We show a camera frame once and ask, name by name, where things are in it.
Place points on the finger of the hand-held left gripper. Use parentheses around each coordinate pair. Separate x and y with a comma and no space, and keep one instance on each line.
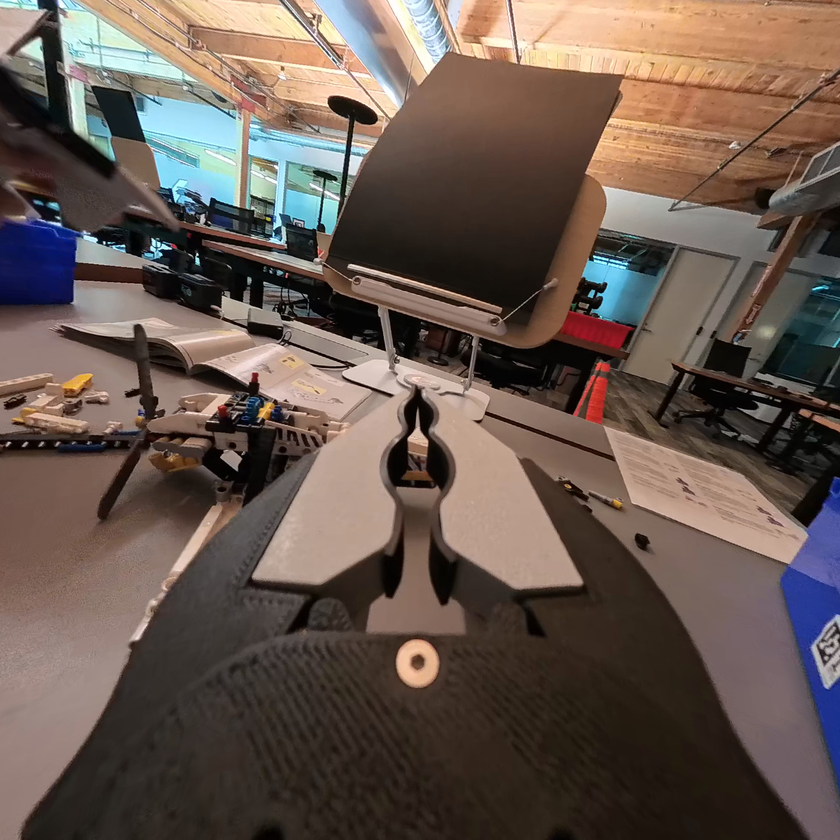
(111,197)

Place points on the small yellow black pins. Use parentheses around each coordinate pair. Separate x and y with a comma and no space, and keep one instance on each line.
(604,499)

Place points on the red cloth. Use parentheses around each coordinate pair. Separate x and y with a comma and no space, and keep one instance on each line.
(600,328)

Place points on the lego instruction booklet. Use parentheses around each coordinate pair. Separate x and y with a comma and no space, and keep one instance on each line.
(216,351)

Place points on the silver ventilation duct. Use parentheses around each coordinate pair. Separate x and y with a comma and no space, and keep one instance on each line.
(394,39)

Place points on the wooden desk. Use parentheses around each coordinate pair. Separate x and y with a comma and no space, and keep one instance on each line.
(787,394)

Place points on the printed paper sheet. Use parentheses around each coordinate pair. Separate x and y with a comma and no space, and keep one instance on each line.
(702,485)

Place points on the black power adapter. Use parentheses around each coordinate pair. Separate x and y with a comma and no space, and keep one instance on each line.
(264,323)

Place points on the blue storage bin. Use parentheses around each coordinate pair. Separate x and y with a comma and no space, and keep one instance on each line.
(33,262)

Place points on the black battery pack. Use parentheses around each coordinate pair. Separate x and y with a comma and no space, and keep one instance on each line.
(184,285)

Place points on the black floor lamp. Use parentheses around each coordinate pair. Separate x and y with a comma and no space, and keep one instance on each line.
(353,111)
(325,180)

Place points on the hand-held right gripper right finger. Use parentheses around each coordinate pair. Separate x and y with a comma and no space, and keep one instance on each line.
(505,518)

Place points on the black tablet screen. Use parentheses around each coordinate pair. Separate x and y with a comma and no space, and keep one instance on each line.
(472,184)

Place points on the black office chair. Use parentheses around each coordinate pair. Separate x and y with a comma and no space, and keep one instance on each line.
(718,380)

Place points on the white door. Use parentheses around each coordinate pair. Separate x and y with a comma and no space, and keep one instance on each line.
(689,308)

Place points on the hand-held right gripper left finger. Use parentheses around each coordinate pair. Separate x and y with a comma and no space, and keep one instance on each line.
(328,518)

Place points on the orange traffic cone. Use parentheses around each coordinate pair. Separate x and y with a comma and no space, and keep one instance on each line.
(594,394)

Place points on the group of loose lego pieces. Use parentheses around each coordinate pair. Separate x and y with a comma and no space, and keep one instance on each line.
(56,407)

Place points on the blue cardboard box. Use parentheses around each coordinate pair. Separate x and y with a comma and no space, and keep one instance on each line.
(810,590)

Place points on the long white lego piece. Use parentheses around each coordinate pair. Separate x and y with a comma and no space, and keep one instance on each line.
(177,564)

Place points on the lego helicopter model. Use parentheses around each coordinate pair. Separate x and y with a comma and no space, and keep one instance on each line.
(243,426)

